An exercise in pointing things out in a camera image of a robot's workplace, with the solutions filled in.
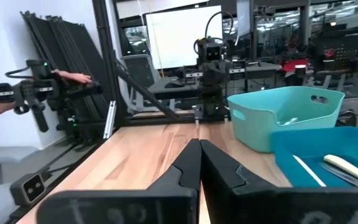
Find grey desk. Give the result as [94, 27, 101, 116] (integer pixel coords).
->
[147, 76, 202, 101]
[246, 61, 283, 93]

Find grey office chair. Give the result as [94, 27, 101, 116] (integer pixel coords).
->
[120, 54, 163, 113]

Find person's hand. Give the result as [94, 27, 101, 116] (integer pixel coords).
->
[50, 68, 93, 85]

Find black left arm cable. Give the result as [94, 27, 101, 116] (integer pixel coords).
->
[193, 11, 235, 54]

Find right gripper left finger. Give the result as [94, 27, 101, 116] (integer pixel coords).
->
[35, 139, 202, 224]

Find small black table camera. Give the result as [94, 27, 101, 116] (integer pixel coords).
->
[9, 172, 47, 207]

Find mint green plastic bin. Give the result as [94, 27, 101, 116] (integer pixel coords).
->
[227, 86, 346, 154]

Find red object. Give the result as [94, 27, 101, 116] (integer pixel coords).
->
[282, 58, 310, 75]

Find blue plastic bin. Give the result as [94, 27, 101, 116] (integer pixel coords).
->
[269, 126, 358, 189]

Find grey bench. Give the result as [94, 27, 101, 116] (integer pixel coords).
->
[0, 145, 39, 189]

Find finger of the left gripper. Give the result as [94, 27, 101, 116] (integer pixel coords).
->
[201, 70, 214, 94]
[213, 70, 227, 94]

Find stacked black frame panels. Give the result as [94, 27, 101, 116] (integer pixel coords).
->
[19, 11, 113, 149]

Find cream-handled knife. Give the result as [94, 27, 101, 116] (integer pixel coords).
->
[323, 154, 358, 188]
[319, 161, 358, 188]

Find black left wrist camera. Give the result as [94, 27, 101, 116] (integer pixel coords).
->
[196, 37, 225, 65]

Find silver metal bracket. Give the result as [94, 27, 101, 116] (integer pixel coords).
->
[103, 100, 117, 140]

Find cream-handled cutlery piece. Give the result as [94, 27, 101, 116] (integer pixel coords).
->
[292, 154, 328, 188]

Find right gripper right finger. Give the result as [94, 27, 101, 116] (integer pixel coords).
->
[200, 139, 358, 224]

